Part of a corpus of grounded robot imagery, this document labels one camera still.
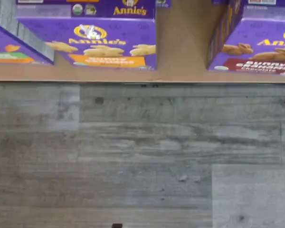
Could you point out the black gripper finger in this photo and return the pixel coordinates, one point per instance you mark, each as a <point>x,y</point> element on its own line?
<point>117,226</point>

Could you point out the Annie's box brown patch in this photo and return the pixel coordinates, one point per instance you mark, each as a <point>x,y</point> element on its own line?
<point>263,47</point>

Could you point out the wooden shelf board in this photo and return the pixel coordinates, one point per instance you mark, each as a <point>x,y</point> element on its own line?
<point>180,47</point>

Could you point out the Annie's box green patch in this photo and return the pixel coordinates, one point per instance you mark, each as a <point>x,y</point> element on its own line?
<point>9,52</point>

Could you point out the Annie's box orange patch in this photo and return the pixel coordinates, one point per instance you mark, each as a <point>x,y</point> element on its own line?
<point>61,28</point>

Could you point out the purple Annie's box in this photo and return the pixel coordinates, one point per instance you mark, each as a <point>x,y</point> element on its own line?
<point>261,1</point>
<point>164,3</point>

